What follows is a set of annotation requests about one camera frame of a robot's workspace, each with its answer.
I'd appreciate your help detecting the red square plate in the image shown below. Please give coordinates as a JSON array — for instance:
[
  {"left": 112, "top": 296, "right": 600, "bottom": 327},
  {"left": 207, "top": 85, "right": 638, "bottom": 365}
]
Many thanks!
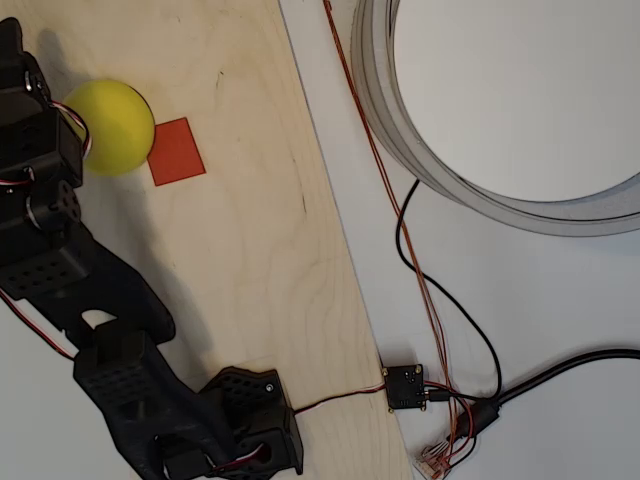
[{"left": 146, "top": 117, "right": 207, "bottom": 187}]

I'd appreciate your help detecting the wrist servo cable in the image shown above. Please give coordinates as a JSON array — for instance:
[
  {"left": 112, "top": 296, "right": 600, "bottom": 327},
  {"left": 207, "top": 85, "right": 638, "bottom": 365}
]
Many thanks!
[{"left": 0, "top": 167, "right": 36, "bottom": 194}]

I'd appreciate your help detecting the clear wire connector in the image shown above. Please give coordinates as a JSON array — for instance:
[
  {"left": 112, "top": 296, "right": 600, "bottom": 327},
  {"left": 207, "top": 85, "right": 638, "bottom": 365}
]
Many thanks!
[{"left": 414, "top": 442, "right": 454, "bottom": 479}]

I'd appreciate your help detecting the light plywood board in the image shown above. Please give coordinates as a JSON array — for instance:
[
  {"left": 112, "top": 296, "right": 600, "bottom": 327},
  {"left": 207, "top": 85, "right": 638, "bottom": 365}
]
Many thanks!
[{"left": 0, "top": 0, "right": 416, "bottom": 480}]

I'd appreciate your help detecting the black controller board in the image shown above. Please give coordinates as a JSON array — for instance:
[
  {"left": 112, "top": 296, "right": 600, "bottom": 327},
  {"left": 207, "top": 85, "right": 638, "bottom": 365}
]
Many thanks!
[{"left": 382, "top": 363, "right": 429, "bottom": 414}]

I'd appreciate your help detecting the orange twin wire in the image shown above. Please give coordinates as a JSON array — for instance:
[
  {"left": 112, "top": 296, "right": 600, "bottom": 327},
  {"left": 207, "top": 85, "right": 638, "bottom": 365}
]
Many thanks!
[{"left": 322, "top": 0, "right": 476, "bottom": 451}]

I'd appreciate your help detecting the grey round lamp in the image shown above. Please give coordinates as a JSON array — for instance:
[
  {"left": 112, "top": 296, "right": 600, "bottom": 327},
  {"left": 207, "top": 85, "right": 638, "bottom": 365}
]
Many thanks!
[{"left": 349, "top": 0, "right": 640, "bottom": 239}]

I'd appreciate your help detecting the red white black servo cable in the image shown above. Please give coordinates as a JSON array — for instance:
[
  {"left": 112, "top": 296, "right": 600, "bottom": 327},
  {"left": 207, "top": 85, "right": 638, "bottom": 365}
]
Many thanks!
[{"left": 292, "top": 382, "right": 389, "bottom": 416}]

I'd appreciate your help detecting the thick black power cable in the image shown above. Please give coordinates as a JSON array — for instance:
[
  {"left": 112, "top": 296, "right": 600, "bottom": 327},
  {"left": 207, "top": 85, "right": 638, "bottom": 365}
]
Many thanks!
[{"left": 459, "top": 348, "right": 640, "bottom": 441}]

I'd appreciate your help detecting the gripper servo cable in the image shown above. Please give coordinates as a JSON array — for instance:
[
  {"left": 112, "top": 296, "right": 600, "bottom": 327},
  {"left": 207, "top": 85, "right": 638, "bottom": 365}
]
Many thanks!
[{"left": 49, "top": 99, "right": 94, "bottom": 157}]

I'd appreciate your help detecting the thin black cable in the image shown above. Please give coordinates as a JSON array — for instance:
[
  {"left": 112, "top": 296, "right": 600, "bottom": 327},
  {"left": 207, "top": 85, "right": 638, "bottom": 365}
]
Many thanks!
[{"left": 396, "top": 179, "right": 503, "bottom": 404}]

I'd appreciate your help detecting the yellow round sponge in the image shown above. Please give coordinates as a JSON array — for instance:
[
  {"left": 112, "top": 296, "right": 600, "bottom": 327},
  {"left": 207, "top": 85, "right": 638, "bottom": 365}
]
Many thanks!
[{"left": 62, "top": 78, "right": 156, "bottom": 178}]

